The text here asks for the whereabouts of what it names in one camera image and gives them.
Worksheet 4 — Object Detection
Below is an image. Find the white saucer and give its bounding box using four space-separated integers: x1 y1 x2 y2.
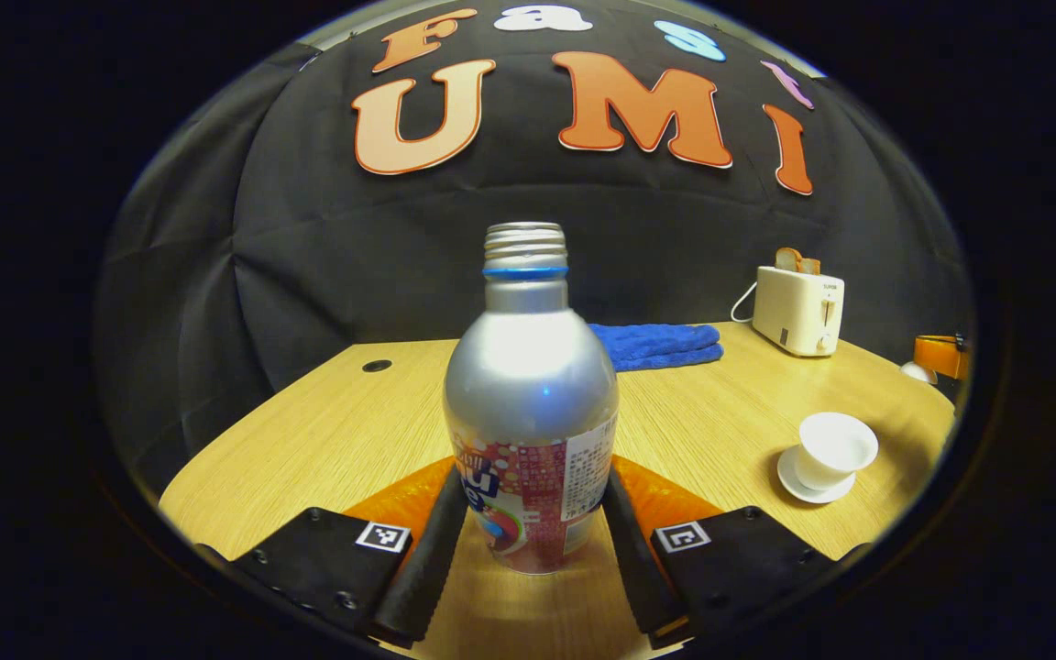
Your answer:
776 446 857 505

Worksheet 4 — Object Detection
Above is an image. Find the white teacup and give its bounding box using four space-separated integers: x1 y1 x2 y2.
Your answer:
797 412 879 491

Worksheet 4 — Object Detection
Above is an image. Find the blue towel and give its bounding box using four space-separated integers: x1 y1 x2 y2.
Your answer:
588 323 724 372

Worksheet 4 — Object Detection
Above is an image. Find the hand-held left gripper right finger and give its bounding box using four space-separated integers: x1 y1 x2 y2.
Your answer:
601 456 850 650

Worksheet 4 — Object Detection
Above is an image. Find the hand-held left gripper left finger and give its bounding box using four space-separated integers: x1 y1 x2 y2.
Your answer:
216 456 471 648

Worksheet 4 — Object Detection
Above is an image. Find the silver water bottle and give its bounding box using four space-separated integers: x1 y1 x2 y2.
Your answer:
443 222 621 576

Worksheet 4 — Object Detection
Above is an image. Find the white toaster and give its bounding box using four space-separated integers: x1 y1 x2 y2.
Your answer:
752 266 846 358

